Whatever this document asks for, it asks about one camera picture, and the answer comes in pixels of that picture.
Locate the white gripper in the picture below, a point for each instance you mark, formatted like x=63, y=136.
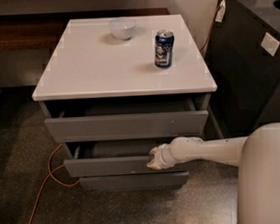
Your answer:
x=160, y=156

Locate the grey drawer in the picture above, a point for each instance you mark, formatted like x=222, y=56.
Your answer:
x=135, y=182
x=110, y=158
x=123, y=119

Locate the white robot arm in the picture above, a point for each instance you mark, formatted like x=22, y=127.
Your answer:
x=257, y=157

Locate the grey bottom drawer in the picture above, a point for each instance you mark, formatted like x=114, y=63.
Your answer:
x=135, y=182

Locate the white top drawer cabinet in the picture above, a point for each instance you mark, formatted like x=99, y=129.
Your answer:
x=88, y=64

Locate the grey top drawer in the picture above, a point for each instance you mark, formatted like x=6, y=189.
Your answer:
x=123, y=119

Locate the blue soda can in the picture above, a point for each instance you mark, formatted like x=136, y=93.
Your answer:
x=164, y=48

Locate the white bowl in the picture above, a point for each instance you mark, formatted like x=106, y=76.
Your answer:
x=122, y=28

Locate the dark grey bin cabinet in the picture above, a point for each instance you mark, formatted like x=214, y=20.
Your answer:
x=247, y=77

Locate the white label on bin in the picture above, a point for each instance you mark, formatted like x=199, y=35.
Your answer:
x=270, y=44

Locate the dark wooden bench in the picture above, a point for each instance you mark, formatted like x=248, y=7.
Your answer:
x=43, y=31

